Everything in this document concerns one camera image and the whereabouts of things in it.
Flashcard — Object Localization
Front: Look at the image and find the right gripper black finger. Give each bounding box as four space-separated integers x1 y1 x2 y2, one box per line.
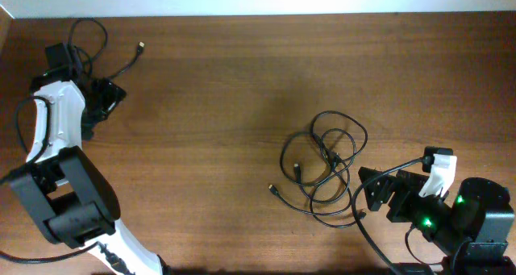
358 167 382 182
365 175 393 211

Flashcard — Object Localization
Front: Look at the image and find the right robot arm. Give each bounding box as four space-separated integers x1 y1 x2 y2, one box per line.
365 170 515 275

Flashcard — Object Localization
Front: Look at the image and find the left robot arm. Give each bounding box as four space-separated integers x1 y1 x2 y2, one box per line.
1 78 172 274

